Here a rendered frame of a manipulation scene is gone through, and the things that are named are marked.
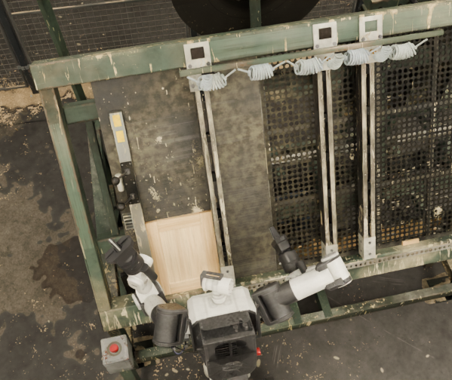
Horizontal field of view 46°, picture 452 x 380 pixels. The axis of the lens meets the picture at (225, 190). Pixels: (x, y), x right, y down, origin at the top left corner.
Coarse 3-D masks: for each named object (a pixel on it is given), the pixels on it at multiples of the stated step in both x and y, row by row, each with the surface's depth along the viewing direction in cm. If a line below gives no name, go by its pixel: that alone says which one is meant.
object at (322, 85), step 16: (336, 32) 217; (336, 64) 216; (320, 80) 227; (320, 96) 230; (320, 112) 233; (320, 128) 236; (320, 144) 240; (320, 160) 244; (320, 176) 249; (320, 192) 254; (320, 208) 259; (336, 224) 257; (336, 240) 261
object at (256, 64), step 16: (432, 32) 208; (320, 48) 204; (336, 48) 204; (352, 48) 205; (400, 48) 214; (416, 48) 216; (224, 64) 199; (240, 64) 200; (256, 64) 201; (304, 64) 210; (320, 64) 210; (352, 64) 214; (192, 80) 205; (208, 80) 206; (224, 80) 210
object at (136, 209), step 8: (112, 112) 221; (120, 112) 221; (112, 120) 222; (112, 128) 223; (120, 128) 224; (120, 144) 226; (120, 152) 228; (128, 152) 228; (120, 160) 229; (128, 160) 230; (136, 208) 239; (136, 216) 241; (136, 224) 242; (144, 224) 243; (136, 232) 244; (144, 232) 245; (144, 240) 246; (144, 248) 248; (152, 264) 252
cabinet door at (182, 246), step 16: (160, 224) 247; (176, 224) 248; (192, 224) 250; (208, 224) 251; (160, 240) 250; (176, 240) 252; (192, 240) 253; (208, 240) 255; (160, 256) 253; (176, 256) 255; (192, 256) 257; (208, 256) 258; (160, 272) 257; (176, 272) 259; (192, 272) 260; (176, 288) 262; (192, 288) 264
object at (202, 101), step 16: (208, 48) 210; (192, 64) 212; (208, 64) 212; (208, 96) 222; (208, 112) 224; (208, 128) 230; (208, 144) 234; (208, 160) 233; (208, 176) 236; (208, 192) 244; (224, 208) 243; (224, 224) 247; (224, 240) 252; (224, 256) 258; (224, 272) 257
